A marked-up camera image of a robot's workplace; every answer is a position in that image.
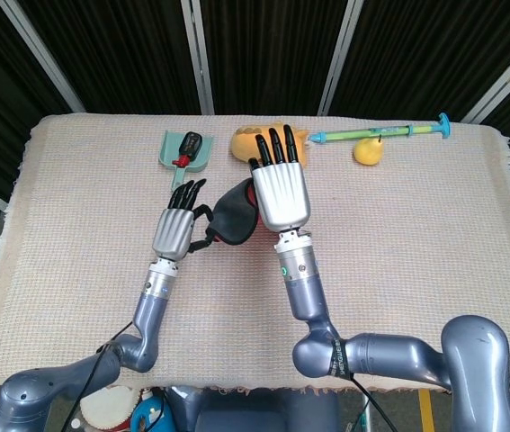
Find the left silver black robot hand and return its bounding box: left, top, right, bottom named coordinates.
left=151, top=178, right=215, bottom=263

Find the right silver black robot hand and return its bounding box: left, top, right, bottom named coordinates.
left=247, top=124, right=313, bottom=233

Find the dark grey cloth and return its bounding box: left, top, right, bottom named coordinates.
left=203, top=177, right=264, bottom=247

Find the orange plush toy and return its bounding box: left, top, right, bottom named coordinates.
left=229, top=121, right=310, bottom=168

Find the beige woven tablecloth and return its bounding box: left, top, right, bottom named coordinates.
left=0, top=112, right=510, bottom=401

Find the teal plastic dustpan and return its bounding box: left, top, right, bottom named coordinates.
left=157, top=130, right=216, bottom=193

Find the green blue toy water pump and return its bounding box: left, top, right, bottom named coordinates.
left=309, top=112, right=453, bottom=146

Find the black and red small device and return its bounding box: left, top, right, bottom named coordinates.
left=172, top=130, right=205, bottom=168

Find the yellow pear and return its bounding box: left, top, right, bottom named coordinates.
left=353, top=134, right=385, bottom=167

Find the blue plastic container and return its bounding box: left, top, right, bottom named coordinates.
left=129, top=387, right=174, bottom=432

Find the white round fluffy object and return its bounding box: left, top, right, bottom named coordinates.
left=78, top=385, right=141, bottom=432

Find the blue-grey robot torso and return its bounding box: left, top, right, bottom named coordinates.
left=164, top=385, right=341, bottom=432

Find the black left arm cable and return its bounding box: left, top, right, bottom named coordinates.
left=58, top=319, right=134, bottom=432

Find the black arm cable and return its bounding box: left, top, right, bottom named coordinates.
left=351, top=375, right=399, bottom=432
left=58, top=319, right=134, bottom=432

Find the black printed strap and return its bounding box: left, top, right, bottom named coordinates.
left=326, top=335, right=354, bottom=379

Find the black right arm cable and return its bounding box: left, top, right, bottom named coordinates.
left=351, top=375, right=399, bottom=432

